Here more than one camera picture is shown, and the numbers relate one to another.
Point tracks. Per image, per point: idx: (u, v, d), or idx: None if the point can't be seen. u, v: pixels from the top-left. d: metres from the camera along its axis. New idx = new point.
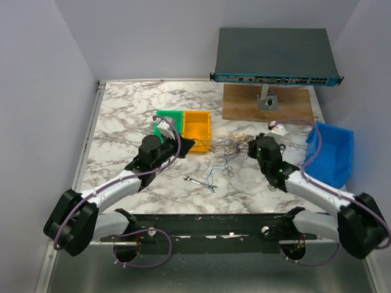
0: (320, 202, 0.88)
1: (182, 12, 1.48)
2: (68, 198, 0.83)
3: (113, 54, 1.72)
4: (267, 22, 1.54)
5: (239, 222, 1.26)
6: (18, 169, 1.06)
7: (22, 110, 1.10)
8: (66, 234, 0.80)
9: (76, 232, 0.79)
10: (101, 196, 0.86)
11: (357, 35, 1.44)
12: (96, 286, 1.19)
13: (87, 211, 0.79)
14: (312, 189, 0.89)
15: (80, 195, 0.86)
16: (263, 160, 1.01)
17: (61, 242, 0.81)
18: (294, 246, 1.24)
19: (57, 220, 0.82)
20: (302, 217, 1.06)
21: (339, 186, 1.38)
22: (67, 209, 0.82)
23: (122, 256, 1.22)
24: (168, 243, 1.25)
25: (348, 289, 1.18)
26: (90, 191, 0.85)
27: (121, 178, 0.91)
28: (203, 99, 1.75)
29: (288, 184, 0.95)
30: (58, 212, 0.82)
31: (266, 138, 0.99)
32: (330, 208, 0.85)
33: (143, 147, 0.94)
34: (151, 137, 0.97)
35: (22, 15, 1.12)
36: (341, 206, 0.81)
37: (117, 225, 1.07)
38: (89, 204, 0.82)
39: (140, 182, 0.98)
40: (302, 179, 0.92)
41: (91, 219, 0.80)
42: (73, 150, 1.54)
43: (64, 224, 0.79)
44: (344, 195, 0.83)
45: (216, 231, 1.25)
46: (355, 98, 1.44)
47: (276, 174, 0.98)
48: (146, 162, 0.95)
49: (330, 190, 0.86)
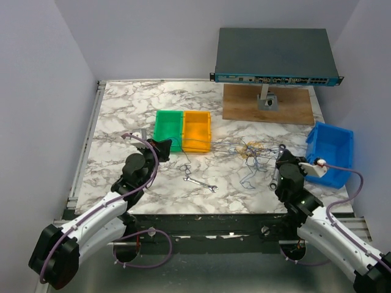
0: (343, 249, 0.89)
1: (182, 11, 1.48)
2: (47, 235, 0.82)
3: (113, 54, 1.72)
4: (267, 22, 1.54)
5: (239, 223, 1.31)
6: (18, 170, 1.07)
7: (22, 110, 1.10)
8: (51, 269, 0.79)
9: (59, 268, 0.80)
10: (83, 228, 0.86)
11: (357, 34, 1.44)
12: (97, 285, 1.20)
13: (68, 247, 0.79)
14: (338, 235, 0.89)
15: (60, 229, 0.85)
16: (285, 188, 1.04)
17: (46, 276, 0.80)
18: (294, 246, 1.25)
19: (39, 256, 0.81)
20: (307, 229, 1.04)
21: (340, 186, 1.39)
22: (48, 246, 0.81)
23: (123, 256, 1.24)
24: (168, 243, 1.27)
25: (347, 289, 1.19)
26: (71, 226, 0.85)
27: (105, 204, 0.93)
28: (203, 99, 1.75)
29: (308, 219, 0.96)
30: (41, 248, 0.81)
31: (291, 168, 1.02)
32: (355, 261, 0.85)
33: (127, 166, 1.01)
34: (134, 157, 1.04)
35: (22, 15, 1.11)
36: (368, 265, 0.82)
37: (114, 232, 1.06)
38: (69, 239, 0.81)
39: (126, 202, 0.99)
40: (327, 220, 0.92)
41: (73, 254, 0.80)
42: (73, 150, 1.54)
43: (46, 262, 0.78)
44: (372, 254, 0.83)
45: (216, 231, 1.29)
46: (355, 98, 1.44)
47: (297, 206, 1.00)
48: (132, 180, 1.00)
49: (358, 243, 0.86)
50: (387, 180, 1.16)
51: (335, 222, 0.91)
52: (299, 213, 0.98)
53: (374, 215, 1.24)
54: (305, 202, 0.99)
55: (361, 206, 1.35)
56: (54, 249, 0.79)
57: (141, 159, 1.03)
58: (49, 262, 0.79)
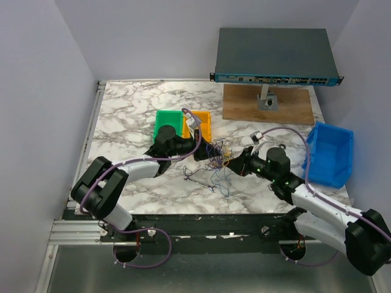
0: (326, 216, 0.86)
1: (182, 11, 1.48)
2: (99, 164, 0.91)
3: (114, 54, 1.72)
4: (266, 22, 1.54)
5: (239, 222, 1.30)
6: (19, 170, 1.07)
7: (23, 110, 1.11)
8: (93, 198, 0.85)
9: (104, 195, 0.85)
10: (129, 167, 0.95)
11: (357, 35, 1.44)
12: (96, 286, 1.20)
13: (118, 175, 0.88)
14: (319, 202, 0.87)
15: (110, 162, 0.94)
16: (270, 172, 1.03)
17: (87, 204, 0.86)
18: (294, 246, 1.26)
19: (86, 182, 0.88)
20: (303, 220, 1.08)
21: (340, 186, 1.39)
22: (97, 174, 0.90)
23: (122, 256, 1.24)
24: (168, 243, 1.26)
25: (348, 289, 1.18)
26: (120, 162, 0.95)
27: (145, 158, 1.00)
28: (203, 99, 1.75)
29: (294, 198, 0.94)
30: (88, 177, 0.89)
31: (277, 151, 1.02)
32: (338, 224, 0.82)
33: (159, 137, 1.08)
34: (167, 128, 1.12)
35: (22, 15, 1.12)
36: (349, 223, 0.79)
37: (124, 217, 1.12)
38: (118, 170, 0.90)
39: (158, 167, 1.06)
40: (308, 193, 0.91)
41: (120, 184, 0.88)
42: (73, 150, 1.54)
43: (91, 188, 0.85)
44: (352, 211, 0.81)
45: (216, 231, 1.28)
46: (355, 98, 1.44)
47: (283, 187, 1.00)
48: (162, 150, 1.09)
49: (338, 206, 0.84)
50: (388, 180, 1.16)
51: (314, 191, 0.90)
52: (286, 194, 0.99)
53: None
54: (291, 183, 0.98)
55: (361, 206, 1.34)
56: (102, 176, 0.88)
57: (173, 131, 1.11)
58: (92, 192, 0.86)
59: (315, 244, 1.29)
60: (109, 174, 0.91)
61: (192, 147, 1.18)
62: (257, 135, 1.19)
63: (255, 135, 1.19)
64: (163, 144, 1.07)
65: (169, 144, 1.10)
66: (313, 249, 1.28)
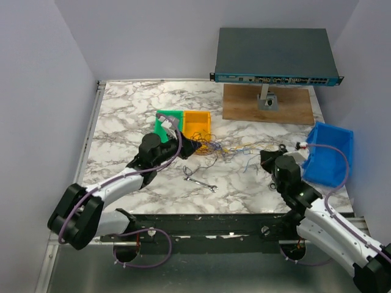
0: (341, 241, 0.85)
1: (182, 11, 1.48)
2: (72, 191, 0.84)
3: (114, 54, 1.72)
4: (266, 22, 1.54)
5: (239, 222, 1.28)
6: (18, 169, 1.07)
7: (23, 109, 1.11)
8: (71, 229, 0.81)
9: (81, 225, 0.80)
10: (105, 191, 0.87)
11: (357, 35, 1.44)
12: (96, 286, 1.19)
13: (92, 204, 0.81)
14: (337, 227, 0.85)
15: (85, 188, 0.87)
16: (280, 180, 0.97)
17: (65, 235, 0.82)
18: (294, 246, 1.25)
19: (61, 213, 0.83)
20: (306, 227, 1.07)
21: (340, 186, 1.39)
22: (71, 204, 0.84)
23: (122, 256, 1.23)
24: (168, 243, 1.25)
25: (348, 289, 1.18)
26: (95, 186, 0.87)
27: (124, 174, 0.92)
28: (203, 99, 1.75)
29: (307, 212, 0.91)
30: (63, 206, 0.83)
31: (286, 159, 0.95)
32: (354, 253, 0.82)
33: (143, 145, 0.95)
34: (151, 135, 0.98)
35: (22, 15, 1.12)
36: (368, 257, 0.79)
37: (120, 223, 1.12)
38: (93, 197, 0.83)
39: (142, 179, 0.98)
40: (325, 212, 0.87)
41: (96, 212, 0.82)
42: (73, 150, 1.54)
43: (68, 218, 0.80)
44: (372, 245, 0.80)
45: (216, 231, 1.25)
46: (355, 98, 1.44)
47: (295, 197, 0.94)
48: (148, 160, 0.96)
49: (358, 235, 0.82)
50: (387, 181, 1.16)
51: (333, 213, 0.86)
52: (298, 205, 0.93)
53: (374, 214, 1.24)
54: (305, 193, 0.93)
55: (361, 206, 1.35)
56: (78, 204, 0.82)
57: (159, 138, 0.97)
58: (69, 223, 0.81)
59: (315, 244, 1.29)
60: (84, 202, 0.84)
61: (177, 148, 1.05)
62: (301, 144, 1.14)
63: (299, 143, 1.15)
64: (148, 154, 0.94)
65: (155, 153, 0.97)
66: (313, 249, 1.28)
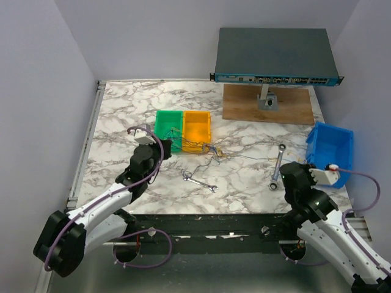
0: (352, 257, 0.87)
1: (182, 11, 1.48)
2: (55, 220, 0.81)
3: (113, 54, 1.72)
4: (266, 23, 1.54)
5: (239, 222, 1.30)
6: (18, 169, 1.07)
7: (23, 109, 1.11)
8: (56, 256, 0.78)
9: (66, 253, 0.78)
10: (90, 216, 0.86)
11: (357, 35, 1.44)
12: (96, 286, 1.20)
13: (76, 233, 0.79)
14: (350, 244, 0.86)
15: (68, 216, 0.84)
16: (290, 188, 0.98)
17: (51, 263, 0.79)
18: (294, 246, 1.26)
19: (45, 242, 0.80)
20: (308, 231, 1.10)
21: (340, 185, 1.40)
22: (55, 232, 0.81)
23: (122, 256, 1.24)
24: (168, 244, 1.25)
25: (348, 289, 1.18)
26: (78, 212, 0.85)
27: (111, 193, 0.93)
28: (203, 99, 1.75)
29: (320, 223, 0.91)
30: (47, 235, 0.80)
31: (292, 165, 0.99)
32: (363, 270, 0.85)
33: (134, 157, 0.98)
34: (142, 148, 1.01)
35: (22, 15, 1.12)
36: (378, 278, 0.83)
37: (116, 229, 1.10)
38: (76, 226, 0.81)
39: (131, 195, 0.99)
40: (340, 226, 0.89)
41: (80, 240, 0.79)
42: (73, 150, 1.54)
43: (53, 246, 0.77)
44: (384, 267, 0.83)
45: (216, 231, 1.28)
46: (355, 98, 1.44)
47: (308, 205, 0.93)
48: (138, 172, 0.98)
49: (370, 255, 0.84)
50: (387, 181, 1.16)
51: (349, 230, 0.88)
52: (312, 213, 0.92)
53: (374, 215, 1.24)
54: (320, 202, 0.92)
55: (361, 206, 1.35)
56: (62, 231, 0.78)
57: (149, 150, 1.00)
58: (54, 250, 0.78)
59: None
60: (68, 228, 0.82)
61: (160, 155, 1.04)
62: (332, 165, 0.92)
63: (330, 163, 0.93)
64: (140, 166, 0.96)
65: (146, 165, 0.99)
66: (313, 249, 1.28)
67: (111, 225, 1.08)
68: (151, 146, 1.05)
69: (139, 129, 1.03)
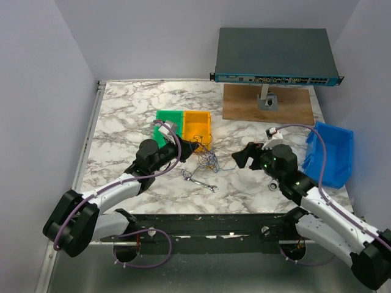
0: (339, 229, 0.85)
1: (182, 11, 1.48)
2: (68, 198, 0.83)
3: (114, 54, 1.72)
4: (266, 23, 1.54)
5: (239, 222, 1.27)
6: (18, 169, 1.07)
7: (23, 109, 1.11)
8: (66, 235, 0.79)
9: (77, 231, 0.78)
10: (101, 198, 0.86)
11: (357, 35, 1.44)
12: (96, 286, 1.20)
13: (88, 211, 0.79)
14: (333, 214, 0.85)
15: (81, 196, 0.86)
16: (277, 170, 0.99)
17: (60, 242, 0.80)
18: (294, 246, 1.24)
19: (57, 220, 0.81)
20: (305, 223, 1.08)
21: (341, 185, 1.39)
22: (67, 211, 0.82)
23: (122, 256, 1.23)
24: (168, 243, 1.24)
25: (348, 290, 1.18)
26: (91, 193, 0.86)
27: (121, 180, 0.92)
28: (203, 99, 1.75)
29: (303, 200, 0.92)
30: (59, 213, 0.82)
31: (283, 148, 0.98)
32: (351, 239, 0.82)
33: (139, 152, 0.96)
34: (149, 141, 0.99)
35: (22, 15, 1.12)
36: (365, 242, 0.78)
37: (118, 225, 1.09)
38: (90, 204, 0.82)
39: (139, 185, 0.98)
40: (321, 199, 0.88)
41: (91, 220, 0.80)
42: (73, 150, 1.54)
43: (64, 224, 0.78)
44: (369, 230, 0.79)
45: (216, 231, 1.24)
46: (355, 98, 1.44)
47: (291, 187, 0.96)
48: (145, 166, 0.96)
49: (354, 221, 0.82)
50: (387, 180, 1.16)
51: (329, 201, 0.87)
52: (294, 195, 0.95)
53: (374, 214, 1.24)
54: (300, 182, 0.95)
55: (361, 206, 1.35)
56: (74, 210, 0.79)
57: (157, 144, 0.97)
58: (65, 229, 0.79)
59: (314, 244, 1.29)
60: (80, 209, 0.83)
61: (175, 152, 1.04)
62: (270, 130, 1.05)
63: (269, 129, 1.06)
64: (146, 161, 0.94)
65: (153, 159, 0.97)
66: (313, 249, 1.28)
67: (114, 220, 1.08)
68: (170, 144, 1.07)
69: (164, 126, 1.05)
